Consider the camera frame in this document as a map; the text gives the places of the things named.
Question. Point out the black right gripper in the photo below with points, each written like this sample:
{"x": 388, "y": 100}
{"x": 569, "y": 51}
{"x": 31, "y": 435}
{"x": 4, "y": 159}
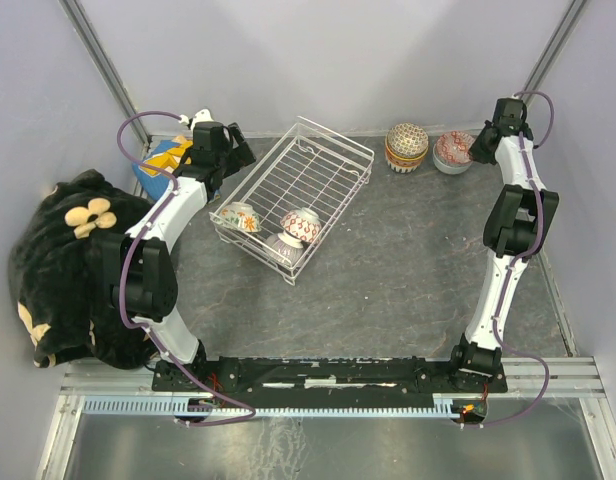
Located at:
{"x": 475, "y": 149}

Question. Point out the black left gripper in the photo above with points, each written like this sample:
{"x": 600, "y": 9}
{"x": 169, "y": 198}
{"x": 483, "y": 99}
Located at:
{"x": 246, "y": 155}

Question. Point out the white bowl orange flower pattern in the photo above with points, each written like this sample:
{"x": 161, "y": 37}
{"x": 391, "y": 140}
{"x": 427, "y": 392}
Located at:
{"x": 241, "y": 217}

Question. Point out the white wire dish rack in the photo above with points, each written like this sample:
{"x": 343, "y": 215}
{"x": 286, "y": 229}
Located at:
{"x": 311, "y": 166}

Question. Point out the maroon tile pattern bowl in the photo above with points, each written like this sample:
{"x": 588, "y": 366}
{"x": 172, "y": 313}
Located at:
{"x": 407, "y": 139}

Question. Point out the yellow sun pattern bowl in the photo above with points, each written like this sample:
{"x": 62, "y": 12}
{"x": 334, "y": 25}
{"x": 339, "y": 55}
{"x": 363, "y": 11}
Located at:
{"x": 403, "y": 160}

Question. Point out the white bowl teal leaf pattern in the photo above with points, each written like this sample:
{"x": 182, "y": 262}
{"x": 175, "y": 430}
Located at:
{"x": 403, "y": 168}

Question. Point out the plain white ribbed bowl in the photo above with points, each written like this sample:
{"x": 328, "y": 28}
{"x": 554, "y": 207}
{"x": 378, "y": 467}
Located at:
{"x": 450, "y": 169}

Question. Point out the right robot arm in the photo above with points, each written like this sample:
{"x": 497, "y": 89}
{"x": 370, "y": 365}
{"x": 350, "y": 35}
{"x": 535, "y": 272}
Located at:
{"x": 514, "y": 232}

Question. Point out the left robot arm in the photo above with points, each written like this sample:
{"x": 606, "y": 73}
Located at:
{"x": 138, "y": 277}

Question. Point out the grey striped bowl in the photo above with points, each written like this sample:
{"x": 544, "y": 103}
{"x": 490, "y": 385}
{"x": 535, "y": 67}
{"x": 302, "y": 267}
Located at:
{"x": 284, "y": 249}

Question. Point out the black plush flower blanket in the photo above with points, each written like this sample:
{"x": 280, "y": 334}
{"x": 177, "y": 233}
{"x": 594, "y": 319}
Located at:
{"x": 54, "y": 275}

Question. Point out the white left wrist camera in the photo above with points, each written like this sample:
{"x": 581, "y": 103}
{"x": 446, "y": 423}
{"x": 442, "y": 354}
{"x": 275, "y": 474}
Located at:
{"x": 203, "y": 115}

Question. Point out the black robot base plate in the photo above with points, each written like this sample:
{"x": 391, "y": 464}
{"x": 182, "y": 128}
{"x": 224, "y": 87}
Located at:
{"x": 267, "y": 383}

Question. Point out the aluminium frame rails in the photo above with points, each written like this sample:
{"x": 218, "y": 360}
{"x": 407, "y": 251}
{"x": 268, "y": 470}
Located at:
{"x": 575, "y": 377}

